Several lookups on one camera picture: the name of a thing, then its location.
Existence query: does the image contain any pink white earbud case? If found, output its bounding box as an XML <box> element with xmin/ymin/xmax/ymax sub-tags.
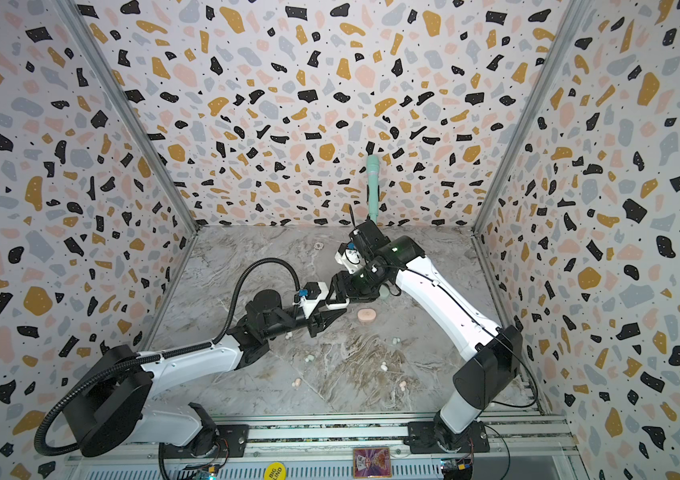
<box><xmin>357</xmin><ymin>308</ymin><xmax>377</xmax><ymax>324</ymax></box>

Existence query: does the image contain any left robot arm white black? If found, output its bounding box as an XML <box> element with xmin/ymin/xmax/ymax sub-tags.
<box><xmin>60</xmin><ymin>282</ymin><xmax>348</xmax><ymax>457</ymax></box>

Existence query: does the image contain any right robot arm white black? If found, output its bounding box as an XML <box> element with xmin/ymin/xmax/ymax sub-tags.
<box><xmin>325</xmin><ymin>219</ymin><xmax>522</xmax><ymax>452</ymax></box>

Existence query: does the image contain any mint green microphone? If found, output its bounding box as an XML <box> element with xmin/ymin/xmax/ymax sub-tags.
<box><xmin>366</xmin><ymin>155</ymin><xmax>380</xmax><ymax>222</ymax></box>

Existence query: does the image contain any yellow round sticker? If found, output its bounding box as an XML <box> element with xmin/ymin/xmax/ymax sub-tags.
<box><xmin>263</xmin><ymin>462</ymin><xmax>288</xmax><ymax>480</ymax></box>

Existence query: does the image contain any pink square tag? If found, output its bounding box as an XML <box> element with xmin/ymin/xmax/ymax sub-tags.
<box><xmin>352</xmin><ymin>447</ymin><xmax>393</xmax><ymax>479</ymax></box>

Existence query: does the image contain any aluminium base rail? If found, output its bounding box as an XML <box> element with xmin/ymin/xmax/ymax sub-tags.
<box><xmin>63</xmin><ymin>412</ymin><xmax>587</xmax><ymax>480</ymax></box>

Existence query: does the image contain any black corrugated cable hose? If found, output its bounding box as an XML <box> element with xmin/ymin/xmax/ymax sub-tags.
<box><xmin>33</xmin><ymin>257</ymin><xmax>302</xmax><ymax>457</ymax></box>

